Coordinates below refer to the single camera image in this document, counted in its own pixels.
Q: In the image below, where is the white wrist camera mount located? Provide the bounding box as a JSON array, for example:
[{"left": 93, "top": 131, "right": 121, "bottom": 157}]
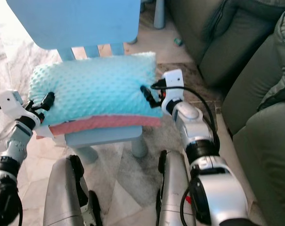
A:
[
  {"left": 0, "top": 89, "right": 41, "bottom": 128},
  {"left": 162, "top": 69, "right": 186, "bottom": 114}
]

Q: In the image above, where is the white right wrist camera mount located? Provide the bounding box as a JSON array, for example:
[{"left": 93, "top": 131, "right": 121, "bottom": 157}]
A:
[{"left": 162, "top": 69, "right": 186, "bottom": 114}]

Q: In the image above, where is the light blue plastic chair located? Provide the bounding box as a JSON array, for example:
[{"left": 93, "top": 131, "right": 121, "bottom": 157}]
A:
[{"left": 5, "top": 0, "right": 150, "bottom": 160}]

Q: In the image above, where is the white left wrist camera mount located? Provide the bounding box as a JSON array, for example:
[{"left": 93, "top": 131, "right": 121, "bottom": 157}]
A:
[{"left": 0, "top": 89, "right": 41, "bottom": 128}]

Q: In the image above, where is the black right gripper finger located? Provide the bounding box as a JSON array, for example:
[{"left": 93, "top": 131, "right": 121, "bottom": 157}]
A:
[{"left": 140, "top": 85, "right": 158, "bottom": 106}]

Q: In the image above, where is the green leather armchair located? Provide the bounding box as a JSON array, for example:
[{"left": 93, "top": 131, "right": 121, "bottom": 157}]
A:
[{"left": 166, "top": 0, "right": 285, "bottom": 97}]

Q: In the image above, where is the turquoise dotted pillow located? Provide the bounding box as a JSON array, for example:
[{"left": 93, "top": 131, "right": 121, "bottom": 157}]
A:
[{"left": 28, "top": 52, "right": 163, "bottom": 137}]

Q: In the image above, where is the light blue furniture leg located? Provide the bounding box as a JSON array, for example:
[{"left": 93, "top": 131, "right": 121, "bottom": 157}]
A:
[{"left": 154, "top": 0, "right": 167, "bottom": 30}]

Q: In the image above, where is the silver left robot leg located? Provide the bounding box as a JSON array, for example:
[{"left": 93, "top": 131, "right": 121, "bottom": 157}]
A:
[{"left": 42, "top": 154, "right": 103, "bottom": 226}]

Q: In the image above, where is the silver robot leg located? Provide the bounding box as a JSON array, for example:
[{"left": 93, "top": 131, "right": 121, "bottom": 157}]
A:
[
  {"left": 42, "top": 154, "right": 103, "bottom": 226},
  {"left": 155, "top": 150, "right": 197, "bottom": 226}
]

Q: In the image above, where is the silver right robot leg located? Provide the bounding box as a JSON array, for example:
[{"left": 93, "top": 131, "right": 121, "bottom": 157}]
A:
[{"left": 155, "top": 150, "right": 197, "bottom": 226}]

